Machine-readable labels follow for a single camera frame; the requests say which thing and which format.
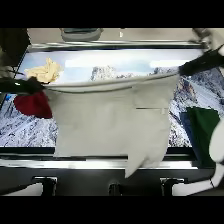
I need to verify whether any light grey shirt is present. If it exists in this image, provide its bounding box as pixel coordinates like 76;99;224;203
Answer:
43;71;181;179

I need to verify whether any yellow garment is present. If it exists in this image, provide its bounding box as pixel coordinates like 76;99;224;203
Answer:
24;57;65;85

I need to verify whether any red garment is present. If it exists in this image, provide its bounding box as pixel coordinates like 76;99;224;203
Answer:
13;89;54;120

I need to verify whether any green garment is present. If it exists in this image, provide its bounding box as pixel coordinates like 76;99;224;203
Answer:
185;106;221;168

